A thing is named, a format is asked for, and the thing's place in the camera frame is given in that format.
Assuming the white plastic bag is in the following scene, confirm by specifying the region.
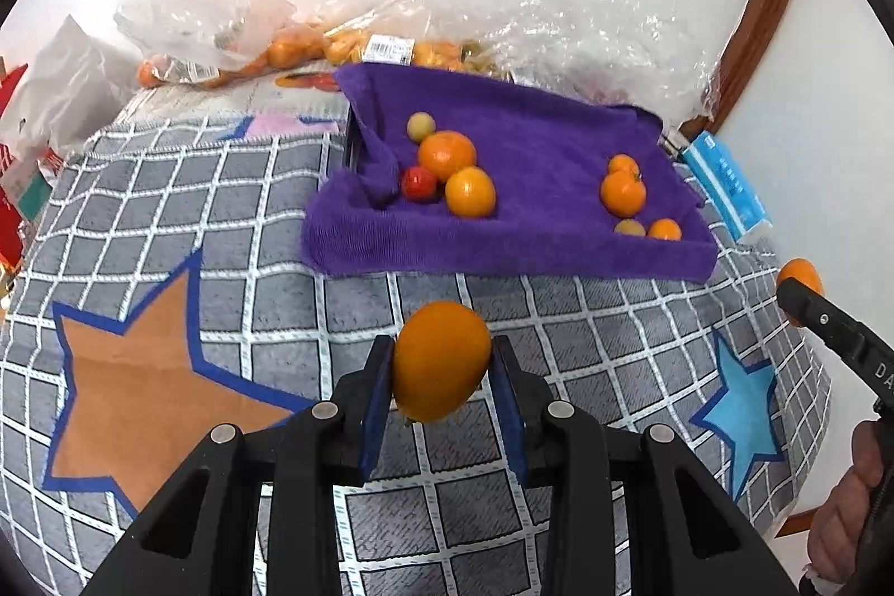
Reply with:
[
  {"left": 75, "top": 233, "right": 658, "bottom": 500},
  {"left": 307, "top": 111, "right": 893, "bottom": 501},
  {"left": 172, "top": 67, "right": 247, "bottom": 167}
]
[{"left": 0, "top": 15, "right": 128, "bottom": 159}]

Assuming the grey checked star blanket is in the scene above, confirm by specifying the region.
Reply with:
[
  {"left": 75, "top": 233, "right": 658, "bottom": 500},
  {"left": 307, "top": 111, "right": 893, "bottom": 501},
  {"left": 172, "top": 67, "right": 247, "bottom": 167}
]
[{"left": 0, "top": 111, "right": 832, "bottom": 596}]

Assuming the brown wooden door frame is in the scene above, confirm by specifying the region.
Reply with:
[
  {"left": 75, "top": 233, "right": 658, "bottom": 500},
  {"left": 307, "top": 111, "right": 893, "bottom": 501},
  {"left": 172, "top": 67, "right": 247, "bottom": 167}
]
[{"left": 681, "top": 0, "right": 811, "bottom": 140}]

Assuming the black cable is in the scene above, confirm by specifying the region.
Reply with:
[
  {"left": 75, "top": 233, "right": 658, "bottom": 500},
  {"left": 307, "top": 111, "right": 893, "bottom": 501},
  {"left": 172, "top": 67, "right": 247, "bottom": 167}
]
[{"left": 800, "top": 418, "right": 891, "bottom": 593}]

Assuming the large orange mandarin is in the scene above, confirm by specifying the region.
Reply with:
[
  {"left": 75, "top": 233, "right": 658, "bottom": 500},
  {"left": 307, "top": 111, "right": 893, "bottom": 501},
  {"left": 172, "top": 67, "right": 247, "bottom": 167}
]
[{"left": 417, "top": 130, "right": 478, "bottom": 183}]

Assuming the crumpled clear plastic wrap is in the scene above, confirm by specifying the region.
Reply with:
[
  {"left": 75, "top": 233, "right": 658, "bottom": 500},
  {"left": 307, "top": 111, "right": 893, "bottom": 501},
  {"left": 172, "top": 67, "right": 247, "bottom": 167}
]
[{"left": 419, "top": 0, "right": 722, "bottom": 123}]

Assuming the red paper bag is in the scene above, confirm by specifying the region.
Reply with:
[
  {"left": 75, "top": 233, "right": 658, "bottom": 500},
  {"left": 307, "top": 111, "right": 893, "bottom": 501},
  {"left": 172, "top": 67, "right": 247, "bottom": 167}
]
[{"left": 0, "top": 58, "right": 43, "bottom": 270}]

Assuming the teal white box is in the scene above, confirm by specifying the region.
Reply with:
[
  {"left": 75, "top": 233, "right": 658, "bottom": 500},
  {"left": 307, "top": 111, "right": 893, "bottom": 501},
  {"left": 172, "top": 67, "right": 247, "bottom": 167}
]
[{"left": 14, "top": 149, "right": 58, "bottom": 221}]

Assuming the pale printed sheet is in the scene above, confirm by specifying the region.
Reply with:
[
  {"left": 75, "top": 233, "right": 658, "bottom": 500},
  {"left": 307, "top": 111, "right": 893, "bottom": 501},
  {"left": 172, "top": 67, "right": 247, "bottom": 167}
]
[{"left": 129, "top": 69, "right": 350, "bottom": 140}]

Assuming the purple towel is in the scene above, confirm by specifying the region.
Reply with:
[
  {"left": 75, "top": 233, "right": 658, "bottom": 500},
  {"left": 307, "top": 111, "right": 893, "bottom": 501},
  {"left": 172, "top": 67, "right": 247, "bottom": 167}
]
[{"left": 302, "top": 63, "right": 717, "bottom": 283}]

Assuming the person's right hand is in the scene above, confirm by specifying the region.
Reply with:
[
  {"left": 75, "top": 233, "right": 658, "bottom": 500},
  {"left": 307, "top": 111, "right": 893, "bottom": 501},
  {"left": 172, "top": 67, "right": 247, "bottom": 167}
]
[{"left": 806, "top": 418, "right": 894, "bottom": 587}]

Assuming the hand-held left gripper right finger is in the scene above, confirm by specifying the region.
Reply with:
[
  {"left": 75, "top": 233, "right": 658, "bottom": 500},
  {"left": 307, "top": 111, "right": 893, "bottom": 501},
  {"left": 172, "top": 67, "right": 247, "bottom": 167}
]
[{"left": 489, "top": 336, "right": 801, "bottom": 596}]

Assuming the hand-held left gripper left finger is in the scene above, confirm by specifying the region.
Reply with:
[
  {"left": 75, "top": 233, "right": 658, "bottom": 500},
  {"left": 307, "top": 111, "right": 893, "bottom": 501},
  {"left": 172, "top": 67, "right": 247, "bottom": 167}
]
[{"left": 84, "top": 334, "right": 397, "bottom": 596}]

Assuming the clear bag of mandarins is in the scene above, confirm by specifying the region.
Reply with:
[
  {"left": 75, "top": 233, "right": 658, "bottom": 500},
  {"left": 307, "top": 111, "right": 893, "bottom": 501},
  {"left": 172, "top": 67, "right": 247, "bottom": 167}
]
[
  {"left": 115, "top": 0, "right": 337, "bottom": 89},
  {"left": 325, "top": 2, "right": 491, "bottom": 75}
]

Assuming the blue tissue box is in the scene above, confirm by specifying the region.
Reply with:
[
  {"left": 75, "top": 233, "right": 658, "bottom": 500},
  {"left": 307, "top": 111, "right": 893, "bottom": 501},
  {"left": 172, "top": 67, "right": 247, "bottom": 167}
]
[{"left": 681, "top": 131, "right": 773, "bottom": 242}]

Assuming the small red round fruit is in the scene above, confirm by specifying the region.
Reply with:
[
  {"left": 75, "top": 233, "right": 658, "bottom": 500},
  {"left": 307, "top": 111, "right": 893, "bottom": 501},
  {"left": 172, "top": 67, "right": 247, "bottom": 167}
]
[{"left": 400, "top": 166, "right": 440, "bottom": 201}]

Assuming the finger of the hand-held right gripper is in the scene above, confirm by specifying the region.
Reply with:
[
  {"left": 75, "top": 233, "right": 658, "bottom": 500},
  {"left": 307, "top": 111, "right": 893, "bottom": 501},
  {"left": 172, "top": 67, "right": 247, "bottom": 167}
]
[{"left": 777, "top": 276, "right": 851, "bottom": 340}]

